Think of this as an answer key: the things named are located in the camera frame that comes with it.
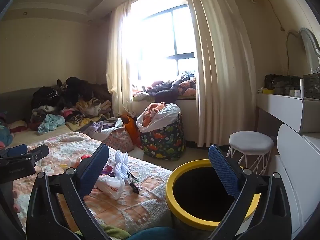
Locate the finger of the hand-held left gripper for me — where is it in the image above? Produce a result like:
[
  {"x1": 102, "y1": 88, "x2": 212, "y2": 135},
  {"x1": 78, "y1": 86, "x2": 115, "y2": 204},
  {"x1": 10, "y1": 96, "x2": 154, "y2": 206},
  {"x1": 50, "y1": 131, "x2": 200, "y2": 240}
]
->
[
  {"x1": 0, "y1": 144, "x2": 28, "y2": 158},
  {"x1": 24, "y1": 144, "x2": 50, "y2": 167}
]

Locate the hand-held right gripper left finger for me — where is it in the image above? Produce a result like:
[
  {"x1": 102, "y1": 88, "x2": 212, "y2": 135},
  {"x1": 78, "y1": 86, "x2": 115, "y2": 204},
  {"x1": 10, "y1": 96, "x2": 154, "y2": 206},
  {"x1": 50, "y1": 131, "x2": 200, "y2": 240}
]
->
[{"x1": 26, "y1": 143, "x2": 110, "y2": 240}]

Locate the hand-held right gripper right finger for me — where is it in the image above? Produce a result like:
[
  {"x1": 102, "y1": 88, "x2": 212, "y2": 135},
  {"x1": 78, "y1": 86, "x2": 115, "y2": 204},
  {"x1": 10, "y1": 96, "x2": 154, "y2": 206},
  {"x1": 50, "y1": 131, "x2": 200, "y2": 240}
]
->
[{"x1": 208, "y1": 144, "x2": 293, "y2": 240}]

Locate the white red-print plastic bag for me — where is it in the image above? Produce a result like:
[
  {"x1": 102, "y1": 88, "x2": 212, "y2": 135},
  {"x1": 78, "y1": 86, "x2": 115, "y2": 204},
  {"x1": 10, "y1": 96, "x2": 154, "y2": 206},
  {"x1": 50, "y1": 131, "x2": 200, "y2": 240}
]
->
[{"x1": 95, "y1": 174, "x2": 125, "y2": 201}]

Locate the white knitted cloth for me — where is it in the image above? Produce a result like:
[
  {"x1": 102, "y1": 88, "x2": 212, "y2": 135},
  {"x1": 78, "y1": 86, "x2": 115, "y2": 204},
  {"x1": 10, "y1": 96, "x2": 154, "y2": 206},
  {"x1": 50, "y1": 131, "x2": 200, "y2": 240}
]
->
[{"x1": 114, "y1": 150, "x2": 131, "y2": 180}]

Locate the brown snack wrapper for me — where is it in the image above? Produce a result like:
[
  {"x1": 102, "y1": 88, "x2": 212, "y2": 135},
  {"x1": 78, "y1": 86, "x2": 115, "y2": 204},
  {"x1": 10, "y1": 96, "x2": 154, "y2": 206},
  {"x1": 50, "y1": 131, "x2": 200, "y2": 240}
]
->
[{"x1": 128, "y1": 171, "x2": 141, "y2": 194}]

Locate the yellow rimmed bin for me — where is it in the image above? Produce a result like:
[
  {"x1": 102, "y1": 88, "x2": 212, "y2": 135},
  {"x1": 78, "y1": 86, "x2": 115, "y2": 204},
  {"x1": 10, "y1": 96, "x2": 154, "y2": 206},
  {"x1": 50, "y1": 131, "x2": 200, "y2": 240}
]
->
[{"x1": 165, "y1": 159, "x2": 262, "y2": 240}]

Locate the purple snack wrapper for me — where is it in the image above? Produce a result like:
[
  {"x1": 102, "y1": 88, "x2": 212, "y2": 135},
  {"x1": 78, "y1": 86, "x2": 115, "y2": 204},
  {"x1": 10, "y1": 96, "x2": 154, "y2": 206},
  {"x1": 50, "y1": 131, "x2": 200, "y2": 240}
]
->
[{"x1": 101, "y1": 165, "x2": 116, "y2": 178}]

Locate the blue floral cloth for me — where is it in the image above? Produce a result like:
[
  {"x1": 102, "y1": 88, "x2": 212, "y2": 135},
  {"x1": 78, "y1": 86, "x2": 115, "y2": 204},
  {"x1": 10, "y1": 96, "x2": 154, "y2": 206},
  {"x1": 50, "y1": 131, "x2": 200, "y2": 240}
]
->
[{"x1": 0, "y1": 112, "x2": 15, "y2": 148}]

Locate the maroon cloth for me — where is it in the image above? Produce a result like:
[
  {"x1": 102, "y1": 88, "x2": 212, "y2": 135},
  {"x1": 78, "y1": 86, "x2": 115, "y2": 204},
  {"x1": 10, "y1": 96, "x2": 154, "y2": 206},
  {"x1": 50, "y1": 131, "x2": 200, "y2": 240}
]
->
[{"x1": 7, "y1": 120, "x2": 28, "y2": 133}]

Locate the beige bed sheet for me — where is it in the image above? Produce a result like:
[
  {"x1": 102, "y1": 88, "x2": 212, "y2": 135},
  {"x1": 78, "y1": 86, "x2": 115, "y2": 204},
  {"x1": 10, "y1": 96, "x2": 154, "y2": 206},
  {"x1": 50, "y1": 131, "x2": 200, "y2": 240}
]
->
[{"x1": 10, "y1": 124, "x2": 83, "y2": 148}]

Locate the light blue cloth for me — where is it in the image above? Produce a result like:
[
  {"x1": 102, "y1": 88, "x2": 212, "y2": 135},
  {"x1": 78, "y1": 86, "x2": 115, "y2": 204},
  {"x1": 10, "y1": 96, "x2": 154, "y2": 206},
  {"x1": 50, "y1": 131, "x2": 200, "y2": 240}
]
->
[{"x1": 37, "y1": 114, "x2": 66, "y2": 134}]

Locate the pink floral bag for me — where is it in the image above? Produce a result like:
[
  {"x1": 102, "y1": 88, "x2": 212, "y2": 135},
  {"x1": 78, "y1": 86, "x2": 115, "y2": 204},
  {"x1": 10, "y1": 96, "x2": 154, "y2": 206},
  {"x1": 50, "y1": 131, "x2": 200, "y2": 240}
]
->
[{"x1": 102, "y1": 125, "x2": 135, "y2": 153}]

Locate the grey bed headboard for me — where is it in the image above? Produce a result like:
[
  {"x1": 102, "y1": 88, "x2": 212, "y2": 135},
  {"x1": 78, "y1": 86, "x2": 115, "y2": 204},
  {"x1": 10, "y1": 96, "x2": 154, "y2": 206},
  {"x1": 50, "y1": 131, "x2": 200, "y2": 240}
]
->
[{"x1": 0, "y1": 86, "x2": 66, "y2": 128}]

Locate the orange bag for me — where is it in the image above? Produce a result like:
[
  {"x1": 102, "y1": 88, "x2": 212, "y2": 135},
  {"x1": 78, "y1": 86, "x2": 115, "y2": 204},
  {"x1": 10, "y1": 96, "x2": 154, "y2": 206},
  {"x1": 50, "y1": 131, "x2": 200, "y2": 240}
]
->
[{"x1": 121, "y1": 114, "x2": 142, "y2": 150}]

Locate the orange white tufted blanket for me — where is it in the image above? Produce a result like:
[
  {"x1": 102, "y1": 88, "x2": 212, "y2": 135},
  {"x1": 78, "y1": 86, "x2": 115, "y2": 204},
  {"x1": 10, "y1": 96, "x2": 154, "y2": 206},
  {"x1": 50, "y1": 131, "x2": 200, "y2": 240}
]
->
[{"x1": 11, "y1": 132, "x2": 173, "y2": 236}]

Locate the green cloth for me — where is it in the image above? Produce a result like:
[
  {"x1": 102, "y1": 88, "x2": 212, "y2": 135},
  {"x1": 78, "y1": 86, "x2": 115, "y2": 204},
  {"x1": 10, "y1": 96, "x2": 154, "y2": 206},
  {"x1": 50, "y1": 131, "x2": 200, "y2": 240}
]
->
[{"x1": 100, "y1": 225, "x2": 131, "y2": 240}]

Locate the dinosaur print storage bag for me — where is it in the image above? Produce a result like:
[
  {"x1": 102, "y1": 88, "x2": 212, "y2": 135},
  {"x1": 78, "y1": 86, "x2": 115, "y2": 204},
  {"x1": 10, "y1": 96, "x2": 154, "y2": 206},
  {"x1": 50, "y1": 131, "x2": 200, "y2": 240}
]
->
[{"x1": 139, "y1": 114, "x2": 186, "y2": 162}]

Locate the pile of clothes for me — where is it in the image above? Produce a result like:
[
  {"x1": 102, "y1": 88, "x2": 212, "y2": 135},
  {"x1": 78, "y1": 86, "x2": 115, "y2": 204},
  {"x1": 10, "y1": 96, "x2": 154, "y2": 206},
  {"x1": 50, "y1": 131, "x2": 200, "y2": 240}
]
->
[{"x1": 30, "y1": 77, "x2": 113, "y2": 130}]

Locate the white drawer cabinet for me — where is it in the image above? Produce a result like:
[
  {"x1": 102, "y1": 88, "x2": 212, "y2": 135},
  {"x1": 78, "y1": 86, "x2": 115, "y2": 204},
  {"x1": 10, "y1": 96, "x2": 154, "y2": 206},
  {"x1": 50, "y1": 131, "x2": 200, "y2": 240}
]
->
[{"x1": 269, "y1": 124, "x2": 320, "y2": 230}]

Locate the large white plastic bag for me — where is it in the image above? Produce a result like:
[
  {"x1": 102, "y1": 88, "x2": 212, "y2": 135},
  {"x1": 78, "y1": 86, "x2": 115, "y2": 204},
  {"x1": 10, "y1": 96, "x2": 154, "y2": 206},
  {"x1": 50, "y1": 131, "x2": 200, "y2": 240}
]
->
[{"x1": 136, "y1": 103, "x2": 181, "y2": 133}]

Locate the white dressing table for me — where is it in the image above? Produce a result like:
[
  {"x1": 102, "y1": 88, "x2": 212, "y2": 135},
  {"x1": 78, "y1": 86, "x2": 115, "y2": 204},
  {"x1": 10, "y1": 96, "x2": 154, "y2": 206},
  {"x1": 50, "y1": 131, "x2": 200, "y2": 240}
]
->
[{"x1": 256, "y1": 92, "x2": 320, "y2": 133}]

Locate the orange cloth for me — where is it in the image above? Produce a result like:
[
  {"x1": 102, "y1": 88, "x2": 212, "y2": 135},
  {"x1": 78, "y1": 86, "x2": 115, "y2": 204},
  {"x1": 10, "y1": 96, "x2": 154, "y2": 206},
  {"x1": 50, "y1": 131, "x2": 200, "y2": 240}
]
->
[{"x1": 145, "y1": 102, "x2": 166, "y2": 125}]

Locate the teal cloth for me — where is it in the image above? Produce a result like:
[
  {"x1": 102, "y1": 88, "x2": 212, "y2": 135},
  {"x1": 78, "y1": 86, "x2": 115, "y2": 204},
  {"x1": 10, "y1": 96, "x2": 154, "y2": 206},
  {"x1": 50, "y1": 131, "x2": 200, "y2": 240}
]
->
[{"x1": 127, "y1": 227, "x2": 176, "y2": 240}]

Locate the cream heavy curtain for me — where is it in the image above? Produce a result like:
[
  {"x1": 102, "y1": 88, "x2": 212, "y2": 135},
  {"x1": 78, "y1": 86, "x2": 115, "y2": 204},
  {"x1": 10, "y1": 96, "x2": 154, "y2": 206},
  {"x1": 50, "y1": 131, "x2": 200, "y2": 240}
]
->
[{"x1": 182, "y1": 0, "x2": 257, "y2": 148}]

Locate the heap of clothes on sill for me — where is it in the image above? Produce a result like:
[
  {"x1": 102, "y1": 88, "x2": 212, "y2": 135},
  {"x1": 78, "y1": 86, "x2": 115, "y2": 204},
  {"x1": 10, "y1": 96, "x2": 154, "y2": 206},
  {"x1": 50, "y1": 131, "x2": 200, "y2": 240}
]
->
[{"x1": 132, "y1": 71, "x2": 198, "y2": 102}]

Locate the cream sheer curtain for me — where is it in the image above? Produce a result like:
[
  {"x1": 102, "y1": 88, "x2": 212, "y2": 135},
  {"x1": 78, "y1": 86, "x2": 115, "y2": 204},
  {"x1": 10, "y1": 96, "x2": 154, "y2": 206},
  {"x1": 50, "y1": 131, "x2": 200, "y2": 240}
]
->
[{"x1": 106, "y1": 1, "x2": 137, "y2": 118}]

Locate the clear organizer box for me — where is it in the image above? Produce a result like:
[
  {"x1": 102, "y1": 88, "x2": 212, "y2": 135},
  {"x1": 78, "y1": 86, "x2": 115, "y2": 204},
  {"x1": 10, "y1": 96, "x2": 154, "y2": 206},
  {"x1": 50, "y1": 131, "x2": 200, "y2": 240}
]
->
[{"x1": 303, "y1": 66, "x2": 320, "y2": 100}]

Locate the window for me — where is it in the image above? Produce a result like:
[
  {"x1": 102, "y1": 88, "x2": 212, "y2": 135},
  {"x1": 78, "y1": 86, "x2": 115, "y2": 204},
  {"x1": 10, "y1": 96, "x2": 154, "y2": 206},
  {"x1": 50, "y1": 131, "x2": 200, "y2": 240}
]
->
[{"x1": 130, "y1": 4, "x2": 198, "y2": 85}]

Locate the white framed mirror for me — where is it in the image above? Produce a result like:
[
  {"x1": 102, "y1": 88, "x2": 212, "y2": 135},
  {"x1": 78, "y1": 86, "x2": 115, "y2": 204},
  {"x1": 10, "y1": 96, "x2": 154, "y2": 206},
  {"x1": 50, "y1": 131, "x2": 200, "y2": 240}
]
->
[{"x1": 286, "y1": 27, "x2": 320, "y2": 77}]

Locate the white wire-leg stool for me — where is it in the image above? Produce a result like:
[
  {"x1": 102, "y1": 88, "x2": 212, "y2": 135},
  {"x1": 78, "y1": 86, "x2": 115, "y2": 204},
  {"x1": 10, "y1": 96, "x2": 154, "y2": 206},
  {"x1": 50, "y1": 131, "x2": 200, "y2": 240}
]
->
[{"x1": 229, "y1": 131, "x2": 275, "y2": 177}]

